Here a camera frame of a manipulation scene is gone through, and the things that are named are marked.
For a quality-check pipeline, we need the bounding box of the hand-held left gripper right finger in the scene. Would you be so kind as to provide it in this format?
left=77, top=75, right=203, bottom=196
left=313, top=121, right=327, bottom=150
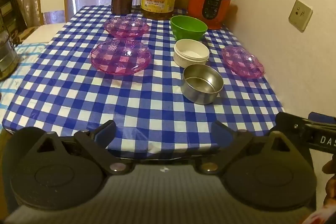
left=198, top=120, right=292, bottom=174

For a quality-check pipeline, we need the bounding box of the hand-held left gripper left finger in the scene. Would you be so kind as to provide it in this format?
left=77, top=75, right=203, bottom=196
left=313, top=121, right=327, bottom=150
left=34, top=120, right=134, bottom=176

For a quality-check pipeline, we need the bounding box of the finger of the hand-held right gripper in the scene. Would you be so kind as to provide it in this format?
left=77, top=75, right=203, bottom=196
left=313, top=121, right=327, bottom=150
left=308, top=112, right=336, bottom=125
left=275, top=112, right=336, bottom=146

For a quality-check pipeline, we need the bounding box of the stainless steel bowl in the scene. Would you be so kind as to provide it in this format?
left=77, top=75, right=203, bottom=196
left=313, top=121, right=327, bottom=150
left=181, top=64, right=224, bottom=105

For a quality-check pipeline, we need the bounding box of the pink transparent plastic plate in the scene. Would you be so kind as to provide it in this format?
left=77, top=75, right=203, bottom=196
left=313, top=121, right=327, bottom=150
left=90, top=39, right=153, bottom=75
left=221, top=46, right=265, bottom=79
left=104, top=16, right=150, bottom=39

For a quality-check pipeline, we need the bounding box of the white ceramic bowl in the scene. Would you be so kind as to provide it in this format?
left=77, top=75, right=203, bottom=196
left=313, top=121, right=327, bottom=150
left=173, top=39, right=210, bottom=68

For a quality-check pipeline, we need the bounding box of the green plastic bowl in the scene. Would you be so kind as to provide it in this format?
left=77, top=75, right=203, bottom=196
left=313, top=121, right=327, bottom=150
left=170, top=15, right=208, bottom=42

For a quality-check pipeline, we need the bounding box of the person's right hand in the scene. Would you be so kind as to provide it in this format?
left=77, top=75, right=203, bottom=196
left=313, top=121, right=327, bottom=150
left=324, top=174, right=336, bottom=208

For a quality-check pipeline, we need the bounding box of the blue white checked tablecloth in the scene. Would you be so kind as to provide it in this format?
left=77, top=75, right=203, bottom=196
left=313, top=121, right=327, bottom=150
left=3, top=5, right=285, bottom=159

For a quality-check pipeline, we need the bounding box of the light blue patterned cloth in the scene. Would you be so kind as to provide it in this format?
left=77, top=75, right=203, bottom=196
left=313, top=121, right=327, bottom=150
left=0, top=43, right=57, bottom=132

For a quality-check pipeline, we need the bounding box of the stainless steel stacked pot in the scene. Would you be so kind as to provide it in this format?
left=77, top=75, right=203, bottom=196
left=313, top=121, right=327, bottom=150
left=0, top=30, right=19, bottom=81

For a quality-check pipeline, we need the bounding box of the red electric pressure cooker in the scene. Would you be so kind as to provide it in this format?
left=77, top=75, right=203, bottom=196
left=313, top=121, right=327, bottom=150
left=185, top=0, right=236, bottom=30

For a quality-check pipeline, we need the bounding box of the beige wall socket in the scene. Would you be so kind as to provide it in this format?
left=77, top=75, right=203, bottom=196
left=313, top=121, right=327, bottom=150
left=288, top=0, right=313, bottom=33

